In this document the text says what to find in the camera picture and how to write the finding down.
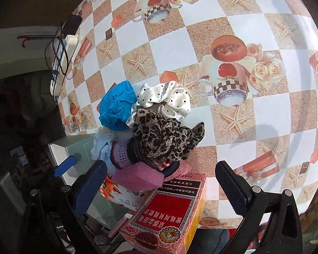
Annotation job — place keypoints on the pink sponge block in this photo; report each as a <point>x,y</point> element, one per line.
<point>138,177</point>

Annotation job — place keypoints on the red handled tool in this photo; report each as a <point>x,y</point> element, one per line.
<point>26,38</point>

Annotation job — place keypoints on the leopard print scrunchie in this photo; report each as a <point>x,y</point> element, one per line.
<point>158,138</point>

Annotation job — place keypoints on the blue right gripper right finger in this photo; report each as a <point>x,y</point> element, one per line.
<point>230,184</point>

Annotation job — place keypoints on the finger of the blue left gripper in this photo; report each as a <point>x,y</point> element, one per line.
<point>64,166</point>

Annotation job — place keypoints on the grey cardboard storage box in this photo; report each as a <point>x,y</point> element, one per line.
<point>83,163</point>

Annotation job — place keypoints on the purple knitted scrunchie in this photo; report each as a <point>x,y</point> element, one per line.
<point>123,153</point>

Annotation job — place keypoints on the black power adapter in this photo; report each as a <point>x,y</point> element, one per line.
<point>71,25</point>

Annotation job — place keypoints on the floral tissue pack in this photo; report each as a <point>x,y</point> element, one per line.
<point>132,200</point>

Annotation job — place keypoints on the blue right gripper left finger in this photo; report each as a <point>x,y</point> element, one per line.
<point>87,186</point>

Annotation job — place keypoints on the white power strip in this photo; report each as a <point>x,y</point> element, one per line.
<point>63,49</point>

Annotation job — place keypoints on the checkered patterned tablecloth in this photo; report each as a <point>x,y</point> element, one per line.
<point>250,68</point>

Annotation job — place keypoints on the red patterned medicine box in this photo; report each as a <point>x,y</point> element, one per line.
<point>168,220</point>

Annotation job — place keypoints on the blue glove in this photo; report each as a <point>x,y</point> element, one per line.
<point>115,106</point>

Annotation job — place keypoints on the light blue fluffy scrunchie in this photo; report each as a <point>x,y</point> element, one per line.
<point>101,150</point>

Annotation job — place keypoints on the white polka dot scrunchie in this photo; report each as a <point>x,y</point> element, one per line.
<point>169,99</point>

